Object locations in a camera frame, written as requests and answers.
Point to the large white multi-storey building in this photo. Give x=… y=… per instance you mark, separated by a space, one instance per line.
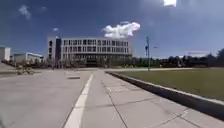
x=88 y=48

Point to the low concrete block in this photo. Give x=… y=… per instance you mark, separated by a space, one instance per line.
x=73 y=77

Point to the row of dark trees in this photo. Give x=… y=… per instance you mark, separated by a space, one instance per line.
x=186 y=61

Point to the grey concrete slab pavement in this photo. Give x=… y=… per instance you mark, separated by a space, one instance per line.
x=43 y=100

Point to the low white building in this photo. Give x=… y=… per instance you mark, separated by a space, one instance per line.
x=27 y=57

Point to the bench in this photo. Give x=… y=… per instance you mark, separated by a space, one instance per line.
x=24 y=70

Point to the grey concrete kerb wall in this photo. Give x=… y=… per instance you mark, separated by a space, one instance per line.
x=173 y=94

